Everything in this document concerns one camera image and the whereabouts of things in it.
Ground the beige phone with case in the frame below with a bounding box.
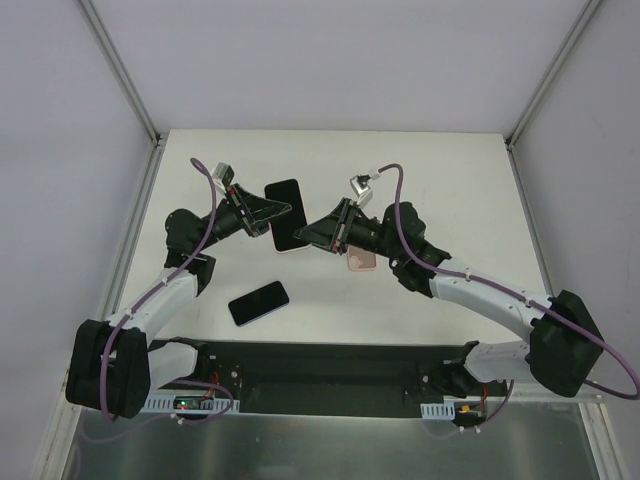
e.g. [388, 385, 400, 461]
[262, 177, 310, 255]

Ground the pink phone case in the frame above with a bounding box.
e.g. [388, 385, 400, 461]
[346, 245, 377, 272]

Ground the blue smartphone black screen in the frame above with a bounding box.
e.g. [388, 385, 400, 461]
[228, 281, 290, 327]

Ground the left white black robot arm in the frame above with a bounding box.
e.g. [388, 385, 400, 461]
[65, 184, 292, 421]

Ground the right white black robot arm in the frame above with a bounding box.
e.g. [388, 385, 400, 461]
[294, 199, 603, 398]

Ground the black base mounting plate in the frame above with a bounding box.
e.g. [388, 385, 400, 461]
[187, 340, 459, 418]

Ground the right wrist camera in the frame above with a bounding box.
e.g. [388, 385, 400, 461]
[350, 174, 373, 207]

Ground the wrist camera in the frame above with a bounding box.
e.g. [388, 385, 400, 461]
[350, 174, 373, 207]
[211, 162, 235, 190]

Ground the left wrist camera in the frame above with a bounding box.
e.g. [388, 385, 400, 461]
[211, 162, 235, 190]

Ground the right aluminium frame post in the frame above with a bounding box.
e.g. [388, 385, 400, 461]
[505, 0, 604, 152]

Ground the aluminium frame post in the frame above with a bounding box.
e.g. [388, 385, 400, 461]
[74, 0, 164, 147]
[505, 0, 604, 152]

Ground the right white cable duct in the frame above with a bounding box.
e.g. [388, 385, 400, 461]
[420, 401, 456, 421]

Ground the white cable duct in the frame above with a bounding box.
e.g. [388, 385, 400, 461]
[140, 393, 240, 415]
[420, 401, 456, 421]

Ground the left white cable duct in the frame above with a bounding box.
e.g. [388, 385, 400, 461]
[140, 393, 240, 415]

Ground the left aluminium frame post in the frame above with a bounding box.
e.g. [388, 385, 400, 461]
[74, 0, 164, 147]

